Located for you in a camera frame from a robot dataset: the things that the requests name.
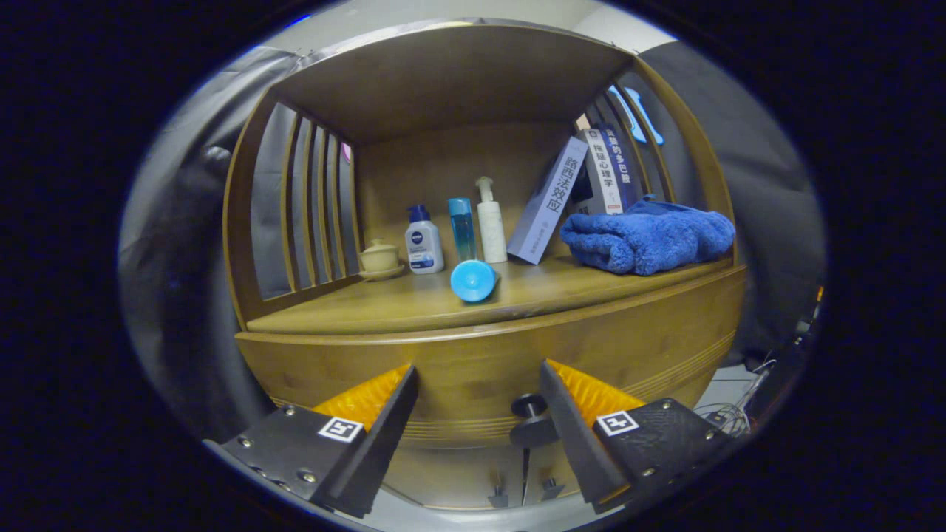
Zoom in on dark blue book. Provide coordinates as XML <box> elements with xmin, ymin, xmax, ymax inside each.
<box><xmin>597</xmin><ymin>123</ymin><xmax>635</xmax><ymax>209</ymax></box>

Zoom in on white bottle with blue cap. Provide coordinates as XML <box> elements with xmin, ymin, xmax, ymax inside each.
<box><xmin>404</xmin><ymin>205</ymin><xmax>446</xmax><ymax>275</ymax></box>

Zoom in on blue squeeze tube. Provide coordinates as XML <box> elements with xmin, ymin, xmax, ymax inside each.
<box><xmin>450</xmin><ymin>259</ymin><xmax>501</xmax><ymax>303</ymax></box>

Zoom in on tangled thin cables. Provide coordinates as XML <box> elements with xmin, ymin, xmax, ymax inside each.
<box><xmin>698</xmin><ymin>358</ymin><xmax>777</xmax><ymax>438</ymax></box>

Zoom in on white book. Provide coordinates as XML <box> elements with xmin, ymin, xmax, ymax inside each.
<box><xmin>573</xmin><ymin>129</ymin><xmax>625</xmax><ymax>216</ymax></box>

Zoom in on beige lidded teacup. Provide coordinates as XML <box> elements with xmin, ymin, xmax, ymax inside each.
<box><xmin>358</xmin><ymin>238</ymin><xmax>406</xmax><ymax>282</ymax></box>

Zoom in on blue towel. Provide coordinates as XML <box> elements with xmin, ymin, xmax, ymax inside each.
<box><xmin>559</xmin><ymin>195</ymin><xmax>737</xmax><ymax>276</ymax></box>

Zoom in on clear teal bottle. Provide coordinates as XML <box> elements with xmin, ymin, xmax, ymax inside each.
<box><xmin>448</xmin><ymin>197</ymin><xmax>478</xmax><ymax>263</ymax></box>

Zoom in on wooden cabinet door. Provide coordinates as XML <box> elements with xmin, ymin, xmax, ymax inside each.
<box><xmin>381</xmin><ymin>447</ymin><xmax>527</xmax><ymax>511</ymax></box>
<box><xmin>523</xmin><ymin>443</ymin><xmax>592</xmax><ymax>507</ymax></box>

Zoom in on pale grey book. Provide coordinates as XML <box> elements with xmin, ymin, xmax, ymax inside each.
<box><xmin>506</xmin><ymin>136</ymin><xmax>590</xmax><ymax>265</ymax></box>

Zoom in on white pump bottle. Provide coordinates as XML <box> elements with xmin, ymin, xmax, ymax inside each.
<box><xmin>475</xmin><ymin>176</ymin><xmax>508</xmax><ymax>264</ymax></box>

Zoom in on wooden cabinet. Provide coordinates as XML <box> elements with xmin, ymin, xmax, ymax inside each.
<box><xmin>223</xmin><ymin>21</ymin><xmax>749</xmax><ymax>511</ymax></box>

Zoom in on black backdrop cloth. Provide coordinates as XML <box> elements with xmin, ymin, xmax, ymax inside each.
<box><xmin>118</xmin><ymin>37</ymin><xmax>827</xmax><ymax>444</ymax></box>

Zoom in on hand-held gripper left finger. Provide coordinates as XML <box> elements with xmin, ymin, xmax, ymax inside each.
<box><xmin>203</xmin><ymin>364</ymin><xmax>419</xmax><ymax>519</ymax></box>

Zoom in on wooden countertop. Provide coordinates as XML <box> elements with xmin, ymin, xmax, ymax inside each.
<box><xmin>246</xmin><ymin>255</ymin><xmax>736</xmax><ymax>335</ymax></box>

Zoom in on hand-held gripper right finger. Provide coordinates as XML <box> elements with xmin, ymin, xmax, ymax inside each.
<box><xmin>538</xmin><ymin>360</ymin><xmax>734</xmax><ymax>516</ymax></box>

